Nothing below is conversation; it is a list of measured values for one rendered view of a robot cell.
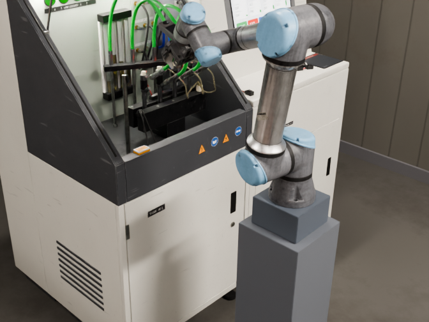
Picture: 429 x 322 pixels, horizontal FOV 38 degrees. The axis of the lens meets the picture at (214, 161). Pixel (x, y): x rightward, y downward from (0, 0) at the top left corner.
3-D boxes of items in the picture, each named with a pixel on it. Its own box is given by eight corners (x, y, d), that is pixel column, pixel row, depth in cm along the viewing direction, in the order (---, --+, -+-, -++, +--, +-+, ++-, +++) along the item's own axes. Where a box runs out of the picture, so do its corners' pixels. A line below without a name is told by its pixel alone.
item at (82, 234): (129, 374, 250) (117, 207, 213) (48, 305, 285) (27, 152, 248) (244, 292, 295) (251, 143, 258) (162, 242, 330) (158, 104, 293)
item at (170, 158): (127, 202, 215) (124, 161, 208) (119, 197, 218) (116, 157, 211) (245, 146, 255) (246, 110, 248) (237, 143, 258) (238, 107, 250)
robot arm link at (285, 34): (290, 182, 189) (331, 13, 157) (253, 197, 181) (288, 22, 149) (265, 161, 196) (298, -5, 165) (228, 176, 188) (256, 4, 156)
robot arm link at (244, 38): (350, -6, 165) (238, 20, 204) (322, 0, 159) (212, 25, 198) (357, 38, 167) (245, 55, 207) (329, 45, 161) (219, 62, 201)
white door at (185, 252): (133, 352, 246) (124, 206, 214) (130, 349, 248) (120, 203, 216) (242, 278, 288) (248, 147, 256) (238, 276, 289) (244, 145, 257)
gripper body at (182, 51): (175, 68, 212) (182, 52, 201) (162, 48, 213) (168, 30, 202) (193, 60, 215) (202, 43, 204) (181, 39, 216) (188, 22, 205)
